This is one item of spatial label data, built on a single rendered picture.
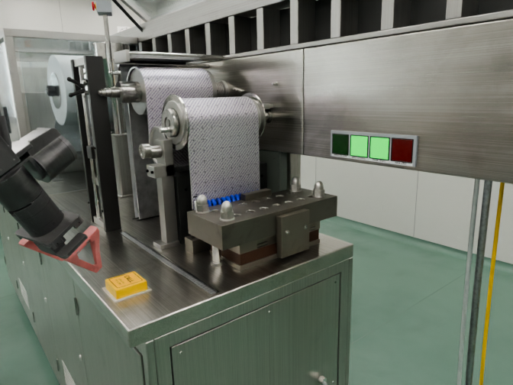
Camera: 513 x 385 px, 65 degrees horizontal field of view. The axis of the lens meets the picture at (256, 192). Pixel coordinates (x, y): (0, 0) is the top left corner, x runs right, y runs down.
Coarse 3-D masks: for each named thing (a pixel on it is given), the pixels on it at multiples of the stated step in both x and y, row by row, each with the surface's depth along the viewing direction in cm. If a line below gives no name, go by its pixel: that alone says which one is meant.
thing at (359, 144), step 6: (354, 138) 102; (360, 138) 101; (366, 138) 99; (354, 144) 102; (360, 144) 101; (366, 144) 99; (354, 150) 103; (360, 150) 101; (366, 150) 100; (360, 156) 101; (366, 156) 100
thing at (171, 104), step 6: (168, 102) 108; (174, 102) 105; (174, 108) 105; (180, 108) 103; (258, 108) 118; (180, 114) 103; (258, 114) 118; (180, 120) 104; (180, 126) 104; (180, 132) 105; (168, 138) 111; (174, 138) 108; (180, 138) 106
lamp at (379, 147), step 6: (372, 138) 98; (378, 138) 97; (384, 138) 95; (372, 144) 98; (378, 144) 97; (384, 144) 96; (372, 150) 98; (378, 150) 97; (384, 150) 96; (372, 156) 99; (378, 156) 97; (384, 156) 96
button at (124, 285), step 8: (112, 280) 89; (120, 280) 89; (128, 280) 89; (136, 280) 89; (144, 280) 89; (112, 288) 86; (120, 288) 85; (128, 288) 86; (136, 288) 87; (144, 288) 89; (120, 296) 85
